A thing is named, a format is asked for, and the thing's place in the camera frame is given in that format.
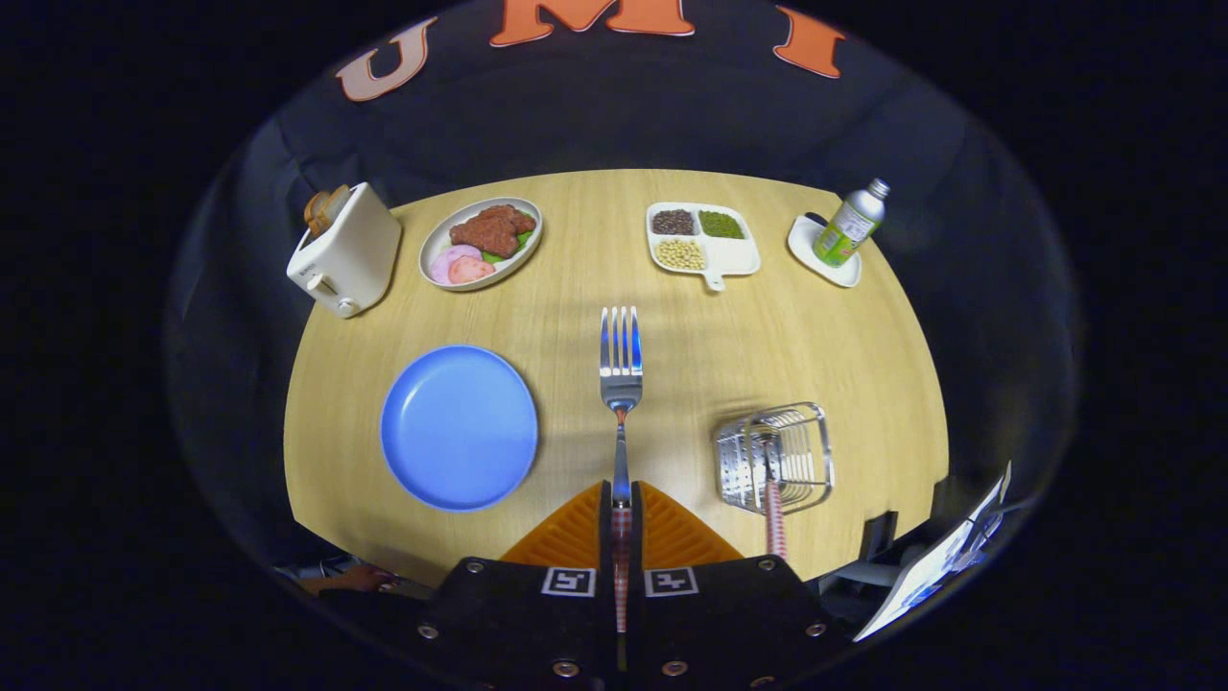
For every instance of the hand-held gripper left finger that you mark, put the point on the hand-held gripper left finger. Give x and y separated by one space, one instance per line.
607 537

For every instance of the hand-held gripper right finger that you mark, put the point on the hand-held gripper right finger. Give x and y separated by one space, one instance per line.
635 537

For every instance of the blue round plate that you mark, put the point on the blue round plate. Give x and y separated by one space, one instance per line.
459 427

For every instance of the pile of yellow soybeans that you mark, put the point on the pile of yellow soybeans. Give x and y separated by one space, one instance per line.
680 254

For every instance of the white divided tray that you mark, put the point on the white divided tray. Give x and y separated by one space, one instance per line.
734 257

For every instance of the pink ham slice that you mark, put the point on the pink ham slice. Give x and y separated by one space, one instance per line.
472 272
443 261

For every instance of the green leaf garnish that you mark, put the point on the green leaf garnish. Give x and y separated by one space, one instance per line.
491 257

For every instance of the pile of dark red beans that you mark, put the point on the pile of dark red beans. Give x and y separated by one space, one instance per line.
673 223

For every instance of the pile of green beans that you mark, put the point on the pile of green beans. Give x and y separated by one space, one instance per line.
720 225

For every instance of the brown meat pieces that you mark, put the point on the brown meat pieces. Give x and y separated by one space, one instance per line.
489 230

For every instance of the white rectangular coaster tray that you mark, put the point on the white rectangular coaster tray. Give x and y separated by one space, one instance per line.
804 245

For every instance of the white oval plate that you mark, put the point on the white oval plate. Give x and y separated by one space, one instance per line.
441 235

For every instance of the green labelled metal bottle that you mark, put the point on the green labelled metal bottle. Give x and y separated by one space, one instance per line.
844 230

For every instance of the white toaster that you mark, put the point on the white toaster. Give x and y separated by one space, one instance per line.
350 254

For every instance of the brown toast slice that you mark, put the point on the brown toast slice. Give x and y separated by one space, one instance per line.
338 203
315 213

